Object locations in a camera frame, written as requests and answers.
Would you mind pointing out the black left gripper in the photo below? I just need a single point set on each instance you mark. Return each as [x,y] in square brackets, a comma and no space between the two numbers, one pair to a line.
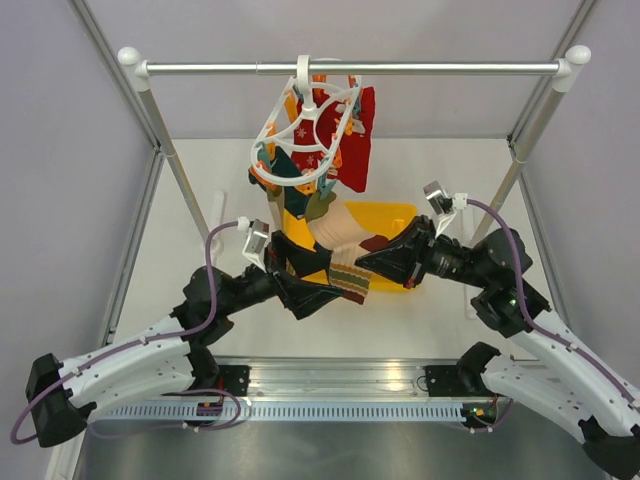
[303,297]

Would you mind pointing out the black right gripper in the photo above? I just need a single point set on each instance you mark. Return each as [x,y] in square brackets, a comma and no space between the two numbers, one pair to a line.
[406,257]

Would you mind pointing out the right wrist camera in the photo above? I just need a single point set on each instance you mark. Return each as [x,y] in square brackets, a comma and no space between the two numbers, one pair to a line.
[445,206]

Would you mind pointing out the beige striped sock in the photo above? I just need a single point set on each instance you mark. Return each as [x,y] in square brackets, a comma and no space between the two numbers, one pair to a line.
[336,230]
[276,202]

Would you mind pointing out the yellow plastic tray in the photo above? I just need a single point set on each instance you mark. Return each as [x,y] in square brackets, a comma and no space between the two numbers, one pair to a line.
[387,219]

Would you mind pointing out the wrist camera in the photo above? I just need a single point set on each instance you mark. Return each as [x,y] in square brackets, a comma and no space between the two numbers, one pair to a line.
[257,235]
[445,206]

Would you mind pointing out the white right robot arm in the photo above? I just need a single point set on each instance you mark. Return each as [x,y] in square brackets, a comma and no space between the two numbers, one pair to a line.
[587,399]

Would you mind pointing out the white slotted cable duct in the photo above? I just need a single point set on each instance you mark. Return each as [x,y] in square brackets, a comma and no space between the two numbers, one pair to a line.
[192,410]

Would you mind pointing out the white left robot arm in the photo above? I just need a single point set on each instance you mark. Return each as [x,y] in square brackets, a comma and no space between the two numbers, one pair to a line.
[172,356]

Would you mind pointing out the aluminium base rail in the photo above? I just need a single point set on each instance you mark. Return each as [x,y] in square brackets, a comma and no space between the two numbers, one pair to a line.
[334,379]

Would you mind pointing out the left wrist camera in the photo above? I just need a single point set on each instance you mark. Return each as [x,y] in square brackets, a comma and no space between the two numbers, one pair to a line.
[257,235]

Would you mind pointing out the silver clothes rack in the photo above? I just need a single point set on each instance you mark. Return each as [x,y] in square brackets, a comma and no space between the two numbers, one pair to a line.
[203,182]

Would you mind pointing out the white clip sock hanger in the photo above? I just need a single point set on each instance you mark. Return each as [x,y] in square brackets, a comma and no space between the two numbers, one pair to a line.
[309,120]

